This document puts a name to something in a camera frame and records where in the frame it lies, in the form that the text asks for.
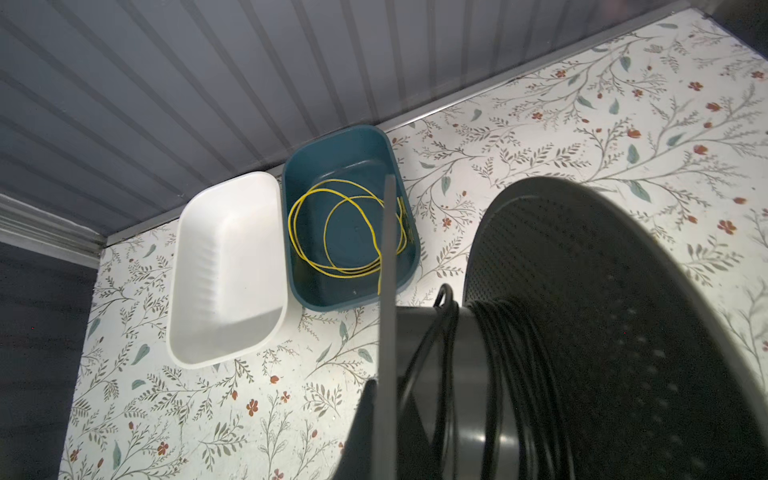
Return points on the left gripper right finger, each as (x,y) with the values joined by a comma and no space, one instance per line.
(416,459)

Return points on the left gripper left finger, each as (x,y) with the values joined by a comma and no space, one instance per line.
(356,459)

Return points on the dark grey cable spool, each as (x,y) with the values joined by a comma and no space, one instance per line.
(577,349)

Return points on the white plastic tray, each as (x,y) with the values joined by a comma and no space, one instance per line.
(229,293)

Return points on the teal plastic tray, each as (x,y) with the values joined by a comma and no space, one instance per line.
(333,192)

